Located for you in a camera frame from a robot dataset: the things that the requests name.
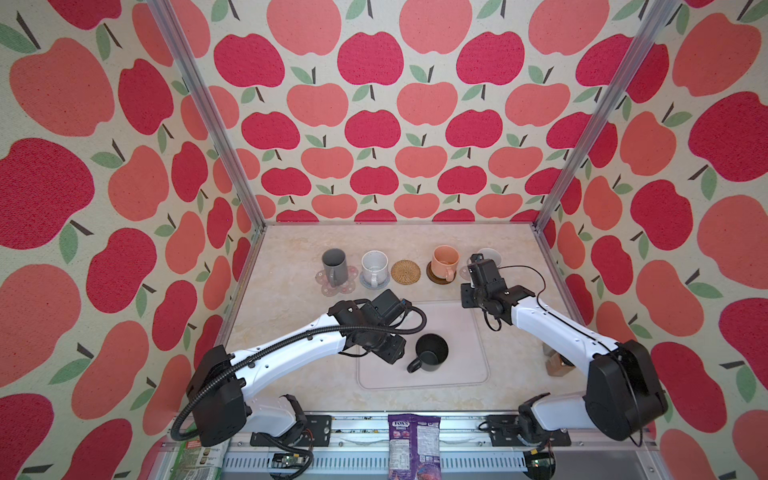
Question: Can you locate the white lilac handled mug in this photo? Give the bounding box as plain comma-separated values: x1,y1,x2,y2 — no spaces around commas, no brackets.
478,247,502,267

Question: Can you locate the round brown wooden coaster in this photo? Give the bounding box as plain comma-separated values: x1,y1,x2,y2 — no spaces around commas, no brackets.
425,262,452,285

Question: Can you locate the peach orange mug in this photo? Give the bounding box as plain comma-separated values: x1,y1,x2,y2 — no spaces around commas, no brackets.
430,245,460,281

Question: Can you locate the pink flower silicone coaster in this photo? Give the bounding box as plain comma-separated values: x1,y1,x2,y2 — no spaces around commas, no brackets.
315,266,360,298

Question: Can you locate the round woven rattan coaster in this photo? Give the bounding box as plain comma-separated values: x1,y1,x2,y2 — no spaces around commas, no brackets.
391,259,421,286

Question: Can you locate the black mug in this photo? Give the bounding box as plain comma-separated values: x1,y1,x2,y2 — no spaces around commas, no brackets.
407,333,450,374

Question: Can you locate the grey mug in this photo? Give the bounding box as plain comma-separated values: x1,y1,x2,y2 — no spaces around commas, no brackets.
321,248,349,288

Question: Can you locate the round grey felt coaster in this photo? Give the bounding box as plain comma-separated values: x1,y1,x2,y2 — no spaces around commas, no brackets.
360,270,391,290

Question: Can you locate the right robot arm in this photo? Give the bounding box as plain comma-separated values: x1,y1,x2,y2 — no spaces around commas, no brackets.
461,253,669,445

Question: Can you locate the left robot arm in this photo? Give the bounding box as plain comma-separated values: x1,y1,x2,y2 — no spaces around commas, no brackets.
170,290,427,447

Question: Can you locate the translucent white tray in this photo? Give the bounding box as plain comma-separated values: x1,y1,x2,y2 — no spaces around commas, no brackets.
357,301,489,390

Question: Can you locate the brown spice jar front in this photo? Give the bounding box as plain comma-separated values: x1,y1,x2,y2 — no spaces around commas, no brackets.
545,353,575,377

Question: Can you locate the purple snack bag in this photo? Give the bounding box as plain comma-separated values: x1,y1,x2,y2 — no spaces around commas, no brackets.
388,414,442,480

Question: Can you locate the green snack bag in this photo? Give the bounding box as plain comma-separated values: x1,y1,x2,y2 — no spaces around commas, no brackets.
170,440,229,480

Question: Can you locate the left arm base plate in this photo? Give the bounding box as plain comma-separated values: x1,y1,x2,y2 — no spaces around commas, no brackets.
279,414,333,449

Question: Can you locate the aluminium front rail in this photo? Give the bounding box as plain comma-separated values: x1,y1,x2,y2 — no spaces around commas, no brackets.
141,412,672,479

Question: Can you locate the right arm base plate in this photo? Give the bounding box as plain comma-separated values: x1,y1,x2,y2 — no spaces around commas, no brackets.
478,415,572,448

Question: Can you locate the aluminium corner frame post left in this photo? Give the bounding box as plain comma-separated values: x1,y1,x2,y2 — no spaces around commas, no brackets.
148,0,266,235

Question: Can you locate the aluminium corner frame post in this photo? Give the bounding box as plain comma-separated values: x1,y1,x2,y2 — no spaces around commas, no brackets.
532,0,678,236
148,0,266,235

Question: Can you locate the aluminium corner frame post right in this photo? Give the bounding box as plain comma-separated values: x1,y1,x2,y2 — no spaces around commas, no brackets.
532,0,678,236

